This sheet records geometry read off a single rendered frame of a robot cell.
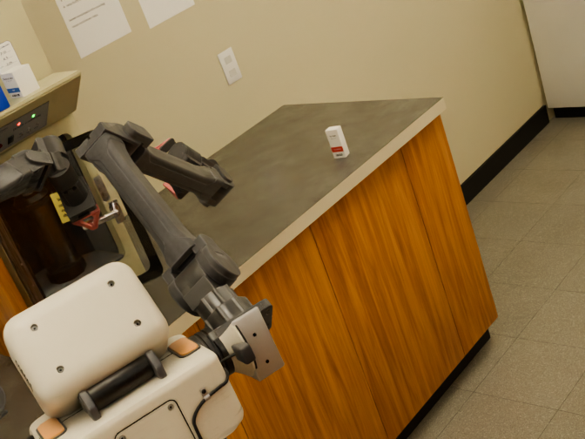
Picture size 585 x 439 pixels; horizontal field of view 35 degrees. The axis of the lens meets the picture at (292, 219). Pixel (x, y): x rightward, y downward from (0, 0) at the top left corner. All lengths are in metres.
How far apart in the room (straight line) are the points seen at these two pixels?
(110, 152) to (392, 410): 1.46
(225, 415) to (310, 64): 2.29
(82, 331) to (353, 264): 1.40
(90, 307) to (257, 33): 2.10
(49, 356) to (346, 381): 1.46
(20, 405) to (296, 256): 0.81
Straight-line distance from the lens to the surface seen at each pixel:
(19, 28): 2.26
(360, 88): 3.72
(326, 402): 2.61
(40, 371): 1.33
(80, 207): 2.06
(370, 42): 3.79
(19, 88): 2.15
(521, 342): 3.31
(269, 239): 2.34
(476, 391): 3.15
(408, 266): 2.83
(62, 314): 1.35
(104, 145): 1.71
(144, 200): 1.63
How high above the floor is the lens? 1.90
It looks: 23 degrees down
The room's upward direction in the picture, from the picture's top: 21 degrees counter-clockwise
